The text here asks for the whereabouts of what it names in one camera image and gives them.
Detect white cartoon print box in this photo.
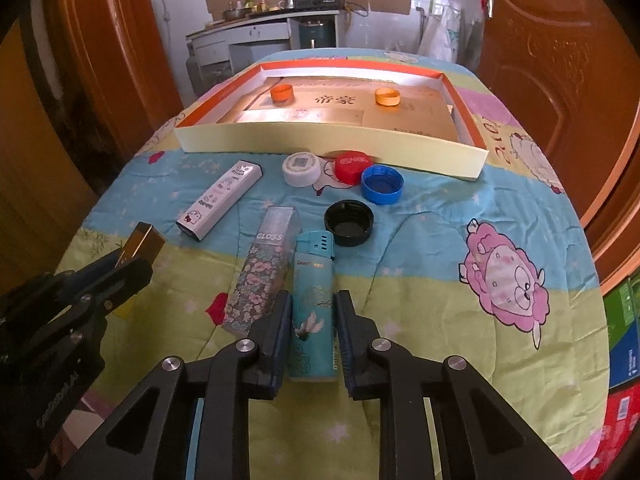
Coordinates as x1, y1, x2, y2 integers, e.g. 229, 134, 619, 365
176, 159, 264, 243

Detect blue cardboard carton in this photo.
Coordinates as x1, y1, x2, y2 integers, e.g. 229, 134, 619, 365
607, 334, 640, 392

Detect gold lipstick box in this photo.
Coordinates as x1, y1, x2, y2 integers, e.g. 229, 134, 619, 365
116, 221, 166, 267

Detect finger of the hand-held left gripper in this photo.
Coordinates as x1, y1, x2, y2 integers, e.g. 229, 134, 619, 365
54, 247, 127, 287
79, 258, 154, 319

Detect dark wooden cabinet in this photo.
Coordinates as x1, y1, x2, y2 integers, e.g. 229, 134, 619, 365
0, 22, 103, 301

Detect brown wooden door frame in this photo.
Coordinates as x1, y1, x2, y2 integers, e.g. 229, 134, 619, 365
52, 0, 186, 201

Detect kitchen counter cabinet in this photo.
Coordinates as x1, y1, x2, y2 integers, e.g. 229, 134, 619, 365
185, 7, 352, 99

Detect black bottle cap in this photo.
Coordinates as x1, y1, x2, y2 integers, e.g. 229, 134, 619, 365
323, 200, 375, 247

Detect brown wooden door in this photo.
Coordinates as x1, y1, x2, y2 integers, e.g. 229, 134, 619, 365
476, 0, 640, 306

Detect blue bottle cap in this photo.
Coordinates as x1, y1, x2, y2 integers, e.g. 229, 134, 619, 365
360, 164, 404, 206

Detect teal lighter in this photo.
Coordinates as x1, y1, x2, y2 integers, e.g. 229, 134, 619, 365
287, 230, 342, 384

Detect white plastic bags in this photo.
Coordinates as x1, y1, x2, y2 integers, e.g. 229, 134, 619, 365
416, 0, 484, 69

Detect red cardboard carton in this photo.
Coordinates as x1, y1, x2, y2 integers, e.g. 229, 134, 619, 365
599, 384, 640, 467

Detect gold cardboard liner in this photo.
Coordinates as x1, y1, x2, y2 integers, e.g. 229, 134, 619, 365
217, 76, 461, 144

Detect red bottle cap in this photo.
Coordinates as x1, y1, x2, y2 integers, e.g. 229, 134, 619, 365
334, 150, 376, 186

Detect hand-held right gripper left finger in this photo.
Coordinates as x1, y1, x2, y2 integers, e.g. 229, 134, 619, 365
55, 289, 294, 480

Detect floral lip gloss box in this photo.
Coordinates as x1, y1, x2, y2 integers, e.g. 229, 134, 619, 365
221, 205, 302, 339

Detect white bottle cap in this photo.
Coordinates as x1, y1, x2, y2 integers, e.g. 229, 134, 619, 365
281, 151, 324, 189

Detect orange-edged cardboard box tray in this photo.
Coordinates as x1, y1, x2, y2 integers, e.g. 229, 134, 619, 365
173, 58, 490, 182

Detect dark green air fryer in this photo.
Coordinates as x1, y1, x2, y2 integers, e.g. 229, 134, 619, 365
298, 18, 339, 51

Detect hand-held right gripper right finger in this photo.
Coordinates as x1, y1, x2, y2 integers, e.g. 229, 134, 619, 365
333, 288, 576, 480

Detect grey gas cylinder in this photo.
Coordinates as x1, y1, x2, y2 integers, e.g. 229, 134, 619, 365
185, 42, 204, 97

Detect green cardboard carton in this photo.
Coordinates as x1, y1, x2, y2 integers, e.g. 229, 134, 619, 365
602, 279, 640, 357

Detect cartoon sheep printed blanket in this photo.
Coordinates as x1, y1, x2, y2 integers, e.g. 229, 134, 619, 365
47, 47, 614, 476

